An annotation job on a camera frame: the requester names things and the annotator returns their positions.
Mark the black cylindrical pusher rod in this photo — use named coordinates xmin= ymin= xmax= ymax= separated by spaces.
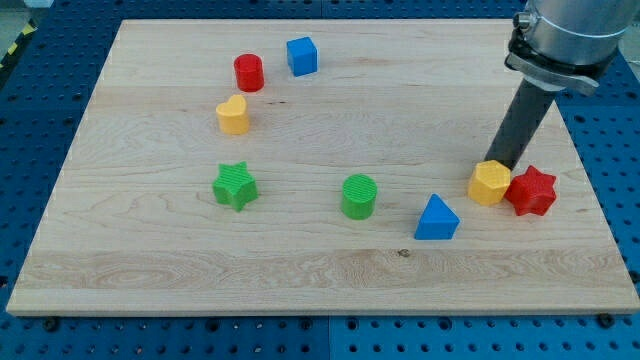
xmin=484 ymin=79 xmax=556 ymax=169

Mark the red star block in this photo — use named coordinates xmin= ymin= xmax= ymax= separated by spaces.
xmin=504 ymin=165 xmax=557 ymax=216

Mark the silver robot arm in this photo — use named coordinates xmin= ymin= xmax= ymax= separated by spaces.
xmin=484 ymin=0 xmax=639 ymax=169

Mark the yellow hexagon block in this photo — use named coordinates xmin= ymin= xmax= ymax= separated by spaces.
xmin=467 ymin=160 xmax=511 ymax=206

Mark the green star block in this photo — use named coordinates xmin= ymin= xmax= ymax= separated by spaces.
xmin=212 ymin=161 xmax=259 ymax=212

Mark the blue triangle block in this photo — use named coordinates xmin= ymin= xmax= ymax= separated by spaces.
xmin=414 ymin=193 xmax=460 ymax=240

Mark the green cylinder block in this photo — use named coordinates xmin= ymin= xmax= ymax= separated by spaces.
xmin=341 ymin=174 xmax=378 ymax=220

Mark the blue cube block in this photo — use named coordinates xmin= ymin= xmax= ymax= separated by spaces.
xmin=286 ymin=37 xmax=318 ymax=77

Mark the red cylinder block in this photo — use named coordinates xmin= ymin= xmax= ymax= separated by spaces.
xmin=234 ymin=53 xmax=265 ymax=92

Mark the yellow heart block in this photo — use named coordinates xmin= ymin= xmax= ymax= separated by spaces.
xmin=216 ymin=95 xmax=250 ymax=135

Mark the light wooden board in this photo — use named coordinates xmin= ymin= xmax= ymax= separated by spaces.
xmin=7 ymin=20 xmax=639 ymax=317

